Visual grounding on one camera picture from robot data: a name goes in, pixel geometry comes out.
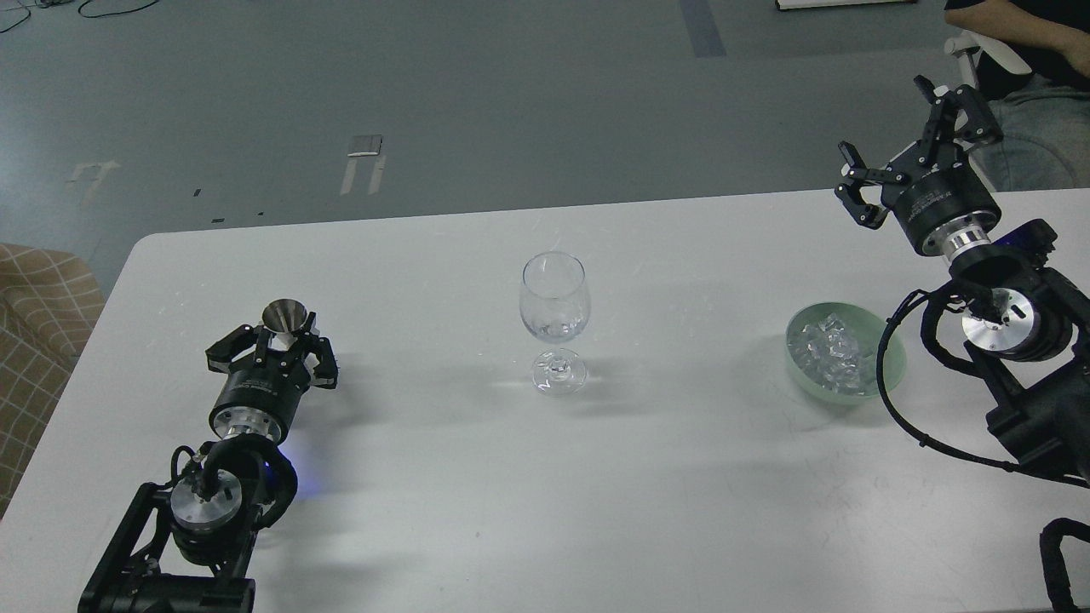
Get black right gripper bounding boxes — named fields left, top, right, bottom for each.
left=835, top=75, right=1004, bottom=257

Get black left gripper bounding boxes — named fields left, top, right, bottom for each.
left=205, top=324, right=340, bottom=445

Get steel cocktail jigger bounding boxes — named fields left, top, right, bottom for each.
left=261, top=298, right=317, bottom=352

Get clear ice cubes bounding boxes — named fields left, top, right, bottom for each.
left=789, top=313, right=886, bottom=395

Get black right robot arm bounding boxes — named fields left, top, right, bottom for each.
left=835, top=75, right=1089, bottom=488

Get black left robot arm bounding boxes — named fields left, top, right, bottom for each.
left=77, top=312, right=339, bottom=612

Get clear wine glass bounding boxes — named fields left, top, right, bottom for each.
left=520, top=249, right=591, bottom=397

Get person left hand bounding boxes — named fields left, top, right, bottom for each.
left=1051, top=31, right=1090, bottom=79

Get white office chair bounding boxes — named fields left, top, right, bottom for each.
left=946, top=31, right=1051, bottom=192

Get seated person dark shirt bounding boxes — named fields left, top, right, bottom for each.
left=944, top=1, right=1089, bottom=192

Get green bowl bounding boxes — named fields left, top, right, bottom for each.
left=785, top=301, right=907, bottom=405

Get beige checkered sofa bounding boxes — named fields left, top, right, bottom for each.
left=1, top=243, right=106, bottom=513

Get black floor cable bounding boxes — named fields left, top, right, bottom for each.
left=0, top=0, right=161, bottom=33

